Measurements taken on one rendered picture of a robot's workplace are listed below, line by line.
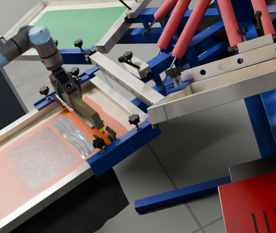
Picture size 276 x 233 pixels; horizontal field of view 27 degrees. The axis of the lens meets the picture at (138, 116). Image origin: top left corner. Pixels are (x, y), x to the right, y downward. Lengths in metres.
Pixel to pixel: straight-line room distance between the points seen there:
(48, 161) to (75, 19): 1.20
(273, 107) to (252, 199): 0.63
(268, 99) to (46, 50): 0.85
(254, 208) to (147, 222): 1.70
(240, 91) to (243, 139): 2.26
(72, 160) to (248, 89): 1.15
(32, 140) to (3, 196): 0.31
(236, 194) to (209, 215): 1.51
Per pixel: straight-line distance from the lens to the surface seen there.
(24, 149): 2.47
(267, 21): 2.26
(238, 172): 1.93
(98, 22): 3.16
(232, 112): 3.73
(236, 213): 1.60
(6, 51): 2.24
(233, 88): 1.25
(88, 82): 2.63
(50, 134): 2.47
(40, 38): 2.17
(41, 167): 2.32
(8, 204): 2.25
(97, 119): 2.16
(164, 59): 2.43
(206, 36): 2.52
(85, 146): 2.28
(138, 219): 3.29
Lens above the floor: 2.27
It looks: 35 degrees down
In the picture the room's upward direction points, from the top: 24 degrees counter-clockwise
